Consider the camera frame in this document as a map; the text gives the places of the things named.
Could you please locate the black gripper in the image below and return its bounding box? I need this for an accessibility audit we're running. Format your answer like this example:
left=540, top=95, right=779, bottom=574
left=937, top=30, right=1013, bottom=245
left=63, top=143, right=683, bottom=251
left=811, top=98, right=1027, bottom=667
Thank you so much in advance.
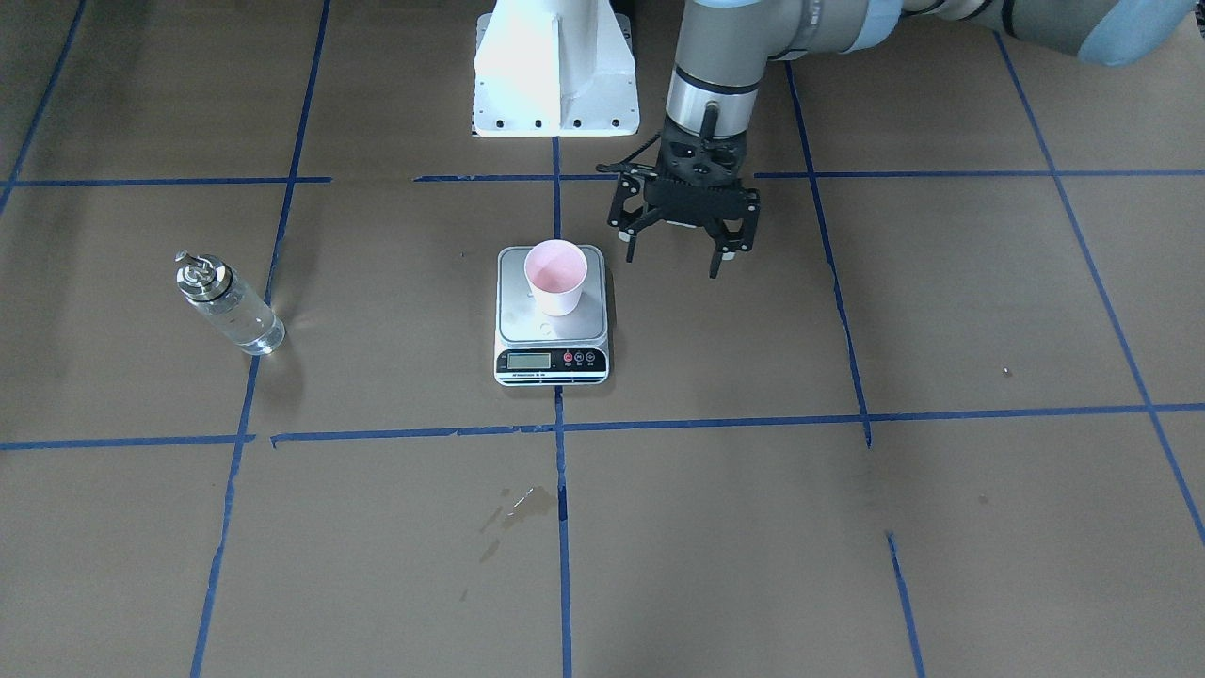
left=609, top=130, right=759, bottom=279

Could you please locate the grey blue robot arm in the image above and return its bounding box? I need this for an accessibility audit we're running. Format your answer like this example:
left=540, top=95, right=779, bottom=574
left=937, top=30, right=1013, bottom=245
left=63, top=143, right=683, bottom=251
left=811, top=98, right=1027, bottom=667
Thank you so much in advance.
left=600, top=1, right=1193, bottom=278

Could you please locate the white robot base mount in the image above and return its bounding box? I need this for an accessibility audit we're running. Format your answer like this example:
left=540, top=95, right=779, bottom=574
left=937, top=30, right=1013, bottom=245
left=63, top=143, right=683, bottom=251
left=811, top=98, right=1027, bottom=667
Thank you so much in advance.
left=471, top=1, right=640, bottom=138

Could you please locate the silver digital kitchen scale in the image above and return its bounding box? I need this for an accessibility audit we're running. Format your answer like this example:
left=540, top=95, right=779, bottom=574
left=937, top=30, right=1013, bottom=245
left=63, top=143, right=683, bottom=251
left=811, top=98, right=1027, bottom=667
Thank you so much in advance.
left=493, top=244, right=611, bottom=387

